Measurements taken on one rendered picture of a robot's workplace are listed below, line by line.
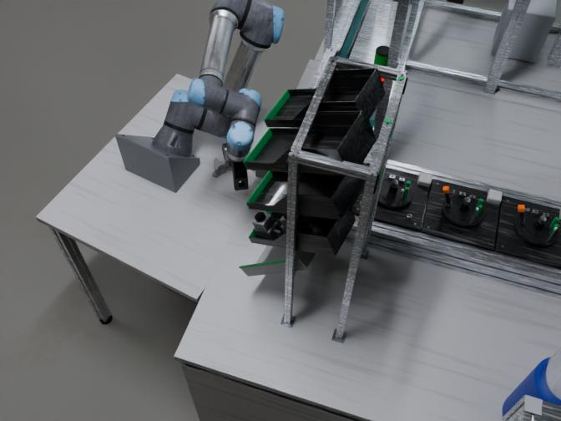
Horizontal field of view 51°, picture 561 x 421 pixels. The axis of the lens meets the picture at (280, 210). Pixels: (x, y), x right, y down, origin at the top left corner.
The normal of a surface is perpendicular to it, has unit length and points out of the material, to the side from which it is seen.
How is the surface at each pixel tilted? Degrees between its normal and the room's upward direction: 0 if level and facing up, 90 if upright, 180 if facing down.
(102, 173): 0
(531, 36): 90
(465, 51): 0
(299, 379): 0
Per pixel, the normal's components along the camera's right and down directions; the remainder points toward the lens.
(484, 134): 0.00, -0.60
